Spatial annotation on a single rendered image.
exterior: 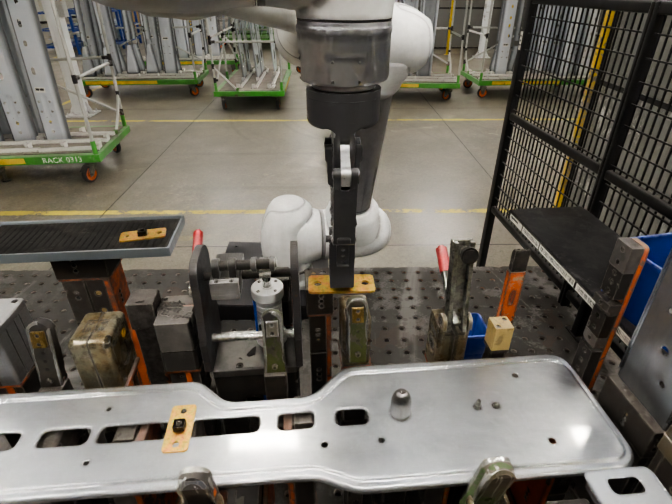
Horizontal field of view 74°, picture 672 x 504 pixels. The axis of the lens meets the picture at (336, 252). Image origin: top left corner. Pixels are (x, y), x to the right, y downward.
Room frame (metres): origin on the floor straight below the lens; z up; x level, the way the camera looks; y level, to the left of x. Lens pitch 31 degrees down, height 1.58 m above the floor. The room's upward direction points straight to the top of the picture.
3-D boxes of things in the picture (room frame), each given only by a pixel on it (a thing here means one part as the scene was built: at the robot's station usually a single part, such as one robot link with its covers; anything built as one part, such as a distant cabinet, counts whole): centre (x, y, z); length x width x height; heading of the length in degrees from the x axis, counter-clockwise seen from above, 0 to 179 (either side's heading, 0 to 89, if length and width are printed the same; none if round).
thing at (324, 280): (0.47, -0.01, 1.26); 0.08 x 0.04 x 0.01; 92
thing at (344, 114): (0.47, -0.01, 1.45); 0.08 x 0.07 x 0.09; 2
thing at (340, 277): (0.46, -0.01, 1.29); 0.03 x 0.01 x 0.07; 92
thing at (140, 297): (0.66, 0.35, 0.90); 0.05 x 0.05 x 0.40; 5
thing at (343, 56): (0.47, -0.01, 1.52); 0.09 x 0.09 x 0.06
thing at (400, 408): (0.48, -0.10, 1.02); 0.03 x 0.03 x 0.07
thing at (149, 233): (0.77, 0.38, 1.17); 0.08 x 0.04 x 0.01; 104
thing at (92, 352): (0.59, 0.41, 0.89); 0.13 x 0.11 x 0.38; 5
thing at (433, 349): (0.65, -0.21, 0.88); 0.07 x 0.06 x 0.35; 5
